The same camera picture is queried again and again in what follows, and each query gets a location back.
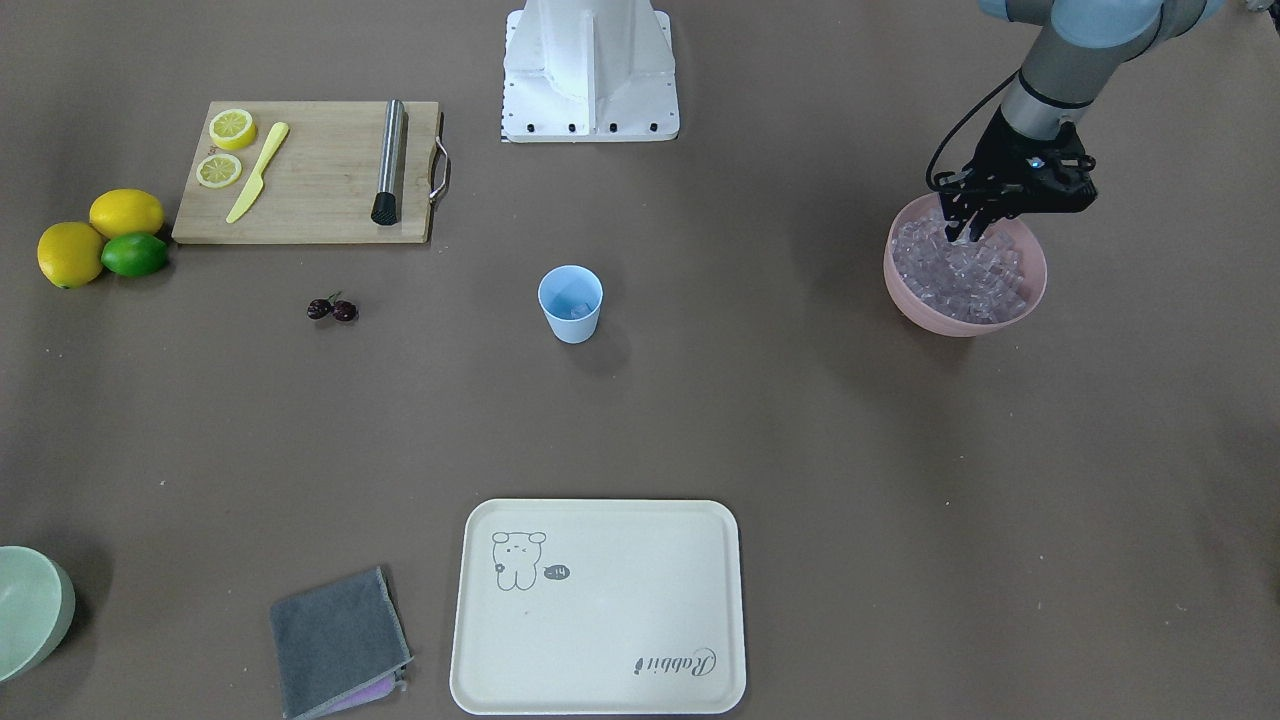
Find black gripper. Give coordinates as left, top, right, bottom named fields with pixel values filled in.
left=934, top=110, right=1098, bottom=243

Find dark red cherry pair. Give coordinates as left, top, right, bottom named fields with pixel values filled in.
left=306, top=291, right=358, bottom=323

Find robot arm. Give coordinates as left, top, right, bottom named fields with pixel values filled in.
left=927, top=1, right=1222, bottom=243

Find clear ice cube pile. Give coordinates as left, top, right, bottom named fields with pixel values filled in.
left=890, top=210, right=1030, bottom=325

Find light blue cup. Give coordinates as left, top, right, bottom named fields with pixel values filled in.
left=538, top=265, right=604, bottom=345

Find ice cubes in cup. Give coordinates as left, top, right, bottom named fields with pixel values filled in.
left=548, top=292, right=596, bottom=322

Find pink bowl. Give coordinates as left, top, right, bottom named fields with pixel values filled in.
left=882, top=193, right=1048, bottom=337

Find cream rabbit tray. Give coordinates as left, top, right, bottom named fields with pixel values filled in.
left=451, top=498, right=748, bottom=716

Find steel muddler black tip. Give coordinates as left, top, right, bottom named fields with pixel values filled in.
left=370, top=99, right=408, bottom=227

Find yellow plastic knife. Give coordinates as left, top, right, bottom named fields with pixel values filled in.
left=224, top=122, right=291, bottom=224

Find wooden cutting board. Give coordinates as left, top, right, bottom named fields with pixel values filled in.
left=172, top=100, right=449, bottom=245

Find upper lemon half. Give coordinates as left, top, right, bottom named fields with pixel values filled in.
left=207, top=108, right=259, bottom=151

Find lemon half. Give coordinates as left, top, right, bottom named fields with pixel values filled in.
left=195, top=152, right=243, bottom=190
left=207, top=108, right=259, bottom=151

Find lower lemon half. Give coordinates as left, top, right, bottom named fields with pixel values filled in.
left=195, top=152, right=243, bottom=190

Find grey folded cloth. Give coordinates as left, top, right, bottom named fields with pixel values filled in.
left=268, top=566, right=413, bottom=719

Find green lime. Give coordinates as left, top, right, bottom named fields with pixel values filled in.
left=100, top=232, right=168, bottom=277

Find upper whole yellow lemon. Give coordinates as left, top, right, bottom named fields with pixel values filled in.
left=90, top=188, right=166, bottom=240

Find whole yellow lemon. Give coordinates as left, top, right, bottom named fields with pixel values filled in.
left=37, top=222, right=105, bottom=290
left=90, top=188, right=166, bottom=240

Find lower whole yellow lemon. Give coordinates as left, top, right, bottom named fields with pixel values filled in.
left=37, top=222, right=105, bottom=290

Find mint green bowl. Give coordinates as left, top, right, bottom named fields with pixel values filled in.
left=1, top=546, right=76, bottom=683

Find black camera cable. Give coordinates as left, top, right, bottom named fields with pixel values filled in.
left=925, top=70, right=1021, bottom=193

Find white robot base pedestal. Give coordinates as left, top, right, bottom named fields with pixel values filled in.
left=500, top=1, right=681, bottom=143

